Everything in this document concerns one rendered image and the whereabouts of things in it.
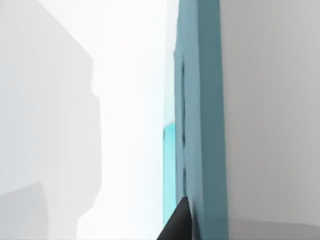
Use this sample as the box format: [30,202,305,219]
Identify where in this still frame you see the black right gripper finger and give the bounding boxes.
[156,196,193,240]

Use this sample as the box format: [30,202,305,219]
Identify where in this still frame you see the light blue rack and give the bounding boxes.
[162,0,230,240]

